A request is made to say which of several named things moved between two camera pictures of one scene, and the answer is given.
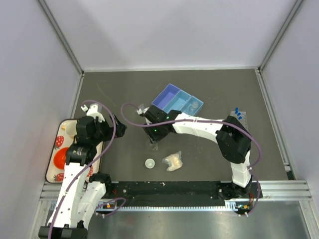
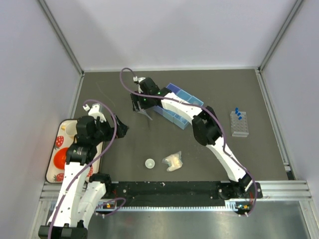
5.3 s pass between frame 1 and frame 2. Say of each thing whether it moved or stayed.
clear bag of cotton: stayed
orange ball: stayed
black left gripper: stayed
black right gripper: moved
